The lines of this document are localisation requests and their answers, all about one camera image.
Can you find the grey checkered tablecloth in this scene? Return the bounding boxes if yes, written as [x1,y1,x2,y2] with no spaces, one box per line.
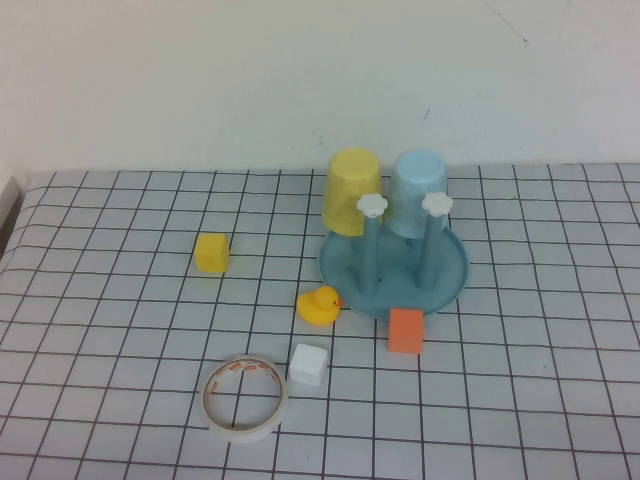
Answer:
[0,162,640,480]

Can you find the yellow plastic cup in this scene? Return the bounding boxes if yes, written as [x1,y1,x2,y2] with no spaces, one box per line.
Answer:
[322,146,386,237]

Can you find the orange foam block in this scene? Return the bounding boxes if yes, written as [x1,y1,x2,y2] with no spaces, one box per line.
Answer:
[387,307,425,356]

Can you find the yellow rubber duck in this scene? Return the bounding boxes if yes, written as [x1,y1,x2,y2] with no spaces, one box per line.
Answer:
[296,285,345,328]

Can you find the light blue plastic cup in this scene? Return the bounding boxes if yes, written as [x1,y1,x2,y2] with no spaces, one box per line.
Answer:
[387,148,450,241]

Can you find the grey table frame edge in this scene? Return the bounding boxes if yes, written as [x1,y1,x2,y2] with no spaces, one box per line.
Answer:
[0,175,24,251]

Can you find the yellow foam cube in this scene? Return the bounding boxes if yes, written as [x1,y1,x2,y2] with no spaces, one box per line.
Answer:
[193,232,231,274]

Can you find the teal cup stand white caps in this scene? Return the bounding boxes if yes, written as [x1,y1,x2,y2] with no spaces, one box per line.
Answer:
[318,192,472,319]

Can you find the white tape roll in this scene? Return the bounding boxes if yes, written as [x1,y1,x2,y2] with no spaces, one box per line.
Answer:
[200,353,290,444]

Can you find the white foam cube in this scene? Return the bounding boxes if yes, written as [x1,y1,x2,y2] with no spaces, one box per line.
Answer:
[288,343,329,387]

